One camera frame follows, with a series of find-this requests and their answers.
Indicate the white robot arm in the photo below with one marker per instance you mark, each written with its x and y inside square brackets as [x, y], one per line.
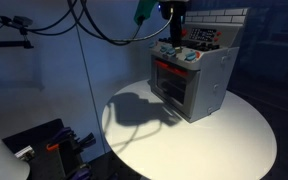
[0, 156]

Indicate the black camera stand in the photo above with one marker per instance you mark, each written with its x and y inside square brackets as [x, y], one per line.
[0, 44]

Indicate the red timer knob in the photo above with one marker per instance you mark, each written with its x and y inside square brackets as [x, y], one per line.
[184, 32]

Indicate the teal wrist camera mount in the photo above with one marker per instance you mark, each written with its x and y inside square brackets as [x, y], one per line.
[144, 10]

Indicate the blue stove knob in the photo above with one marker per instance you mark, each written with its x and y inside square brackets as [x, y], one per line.
[190, 56]
[152, 44]
[170, 52]
[164, 49]

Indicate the grey toy stove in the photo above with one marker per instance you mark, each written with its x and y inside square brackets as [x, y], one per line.
[210, 83]

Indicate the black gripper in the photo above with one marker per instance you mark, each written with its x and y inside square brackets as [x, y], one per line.
[175, 7]

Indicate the orange clamp tip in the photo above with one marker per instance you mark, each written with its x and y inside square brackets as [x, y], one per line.
[52, 146]

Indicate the small black camera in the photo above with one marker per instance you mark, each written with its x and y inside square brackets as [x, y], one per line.
[23, 21]

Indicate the black equipment cart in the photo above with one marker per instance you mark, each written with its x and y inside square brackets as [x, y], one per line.
[40, 133]

